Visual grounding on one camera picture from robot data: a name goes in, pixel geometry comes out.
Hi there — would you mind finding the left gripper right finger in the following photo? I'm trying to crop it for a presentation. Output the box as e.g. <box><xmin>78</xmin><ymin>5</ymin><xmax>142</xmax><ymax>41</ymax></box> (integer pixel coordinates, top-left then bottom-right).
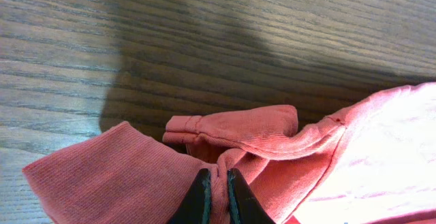
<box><xmin>227</xmin><ymin>168</ymin><xmax>275</xmax><ymax>224</ymax></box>

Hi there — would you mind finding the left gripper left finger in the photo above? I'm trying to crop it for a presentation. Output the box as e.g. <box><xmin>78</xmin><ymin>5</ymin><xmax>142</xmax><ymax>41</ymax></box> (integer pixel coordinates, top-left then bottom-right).
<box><xmin>167</xmin><ymin>168</ymin><xmax>212</xmax><ymax>224</ymax></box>

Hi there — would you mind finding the orange soccer t-shirt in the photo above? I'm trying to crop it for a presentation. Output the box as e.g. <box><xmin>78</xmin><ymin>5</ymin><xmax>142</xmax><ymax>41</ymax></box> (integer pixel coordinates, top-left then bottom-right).
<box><xmin>22</xmin><ymin>82</ymin><xmax>435</xmax><ymax>223</ymax></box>

